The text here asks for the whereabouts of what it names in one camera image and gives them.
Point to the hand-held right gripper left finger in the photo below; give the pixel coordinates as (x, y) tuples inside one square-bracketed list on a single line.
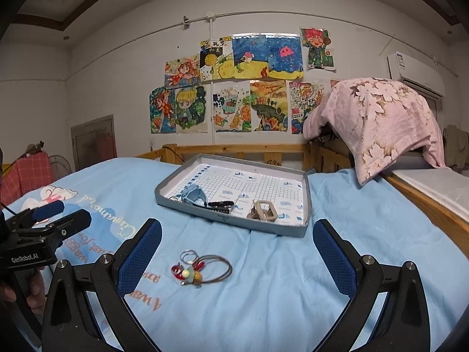
[(141, 256)]

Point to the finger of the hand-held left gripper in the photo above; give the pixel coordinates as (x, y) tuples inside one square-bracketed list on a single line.
[(49, 211), (66, 223)]

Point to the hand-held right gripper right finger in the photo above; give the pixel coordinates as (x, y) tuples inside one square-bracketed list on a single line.
[(333, 260)]

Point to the linked silver rings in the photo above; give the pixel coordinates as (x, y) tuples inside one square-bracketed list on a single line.
[(189, 252)]

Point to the beige hair claw clip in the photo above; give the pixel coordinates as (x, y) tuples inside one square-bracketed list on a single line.
[(271, 215)]

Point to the light blue smartwatch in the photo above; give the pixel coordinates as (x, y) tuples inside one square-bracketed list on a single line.
[(190, 194)]

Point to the small black accessory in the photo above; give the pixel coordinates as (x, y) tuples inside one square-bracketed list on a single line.
[(220, 204)]

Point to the grey cardboard tray box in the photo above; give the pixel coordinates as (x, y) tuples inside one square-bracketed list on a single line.
[(256, 187)]

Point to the person's left hand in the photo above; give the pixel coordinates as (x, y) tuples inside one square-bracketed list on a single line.
[(36, 289)]

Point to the red checked cloth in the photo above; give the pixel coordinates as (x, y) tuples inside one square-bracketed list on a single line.
[(25, 176)]

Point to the round standing fan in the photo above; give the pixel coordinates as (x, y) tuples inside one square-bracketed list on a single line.
[(60, 167)]

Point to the brown wooden door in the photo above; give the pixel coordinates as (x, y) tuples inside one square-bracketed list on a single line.
[(91, 143)]

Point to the light blue printed bedsheet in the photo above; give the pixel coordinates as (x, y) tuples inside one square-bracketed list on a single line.
[(256, 300)]

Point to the white mattress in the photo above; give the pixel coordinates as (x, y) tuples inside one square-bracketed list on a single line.
[(432, 187)]

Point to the dark clothes pile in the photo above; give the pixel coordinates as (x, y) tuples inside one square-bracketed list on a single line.
[(329, 134)]

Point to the wooden bed headboard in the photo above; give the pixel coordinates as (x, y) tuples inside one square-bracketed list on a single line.
[(220, 150)]

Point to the pink floral blanket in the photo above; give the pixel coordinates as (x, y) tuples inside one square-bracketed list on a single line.
[(377, 124)]

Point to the beige hanging clothing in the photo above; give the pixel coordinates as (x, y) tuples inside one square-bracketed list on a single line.
[(456, 146)]

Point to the white air conditioner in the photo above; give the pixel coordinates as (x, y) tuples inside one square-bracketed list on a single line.
[(410, 68)]

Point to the white pipe clamp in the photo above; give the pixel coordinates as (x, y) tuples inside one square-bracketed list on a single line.
[(186, 22)]

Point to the wooden bed side rail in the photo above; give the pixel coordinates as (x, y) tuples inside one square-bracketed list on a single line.
[(421, 201)]

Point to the group of wall drawings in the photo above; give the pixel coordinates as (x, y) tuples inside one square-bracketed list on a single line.
[(234, 106)]

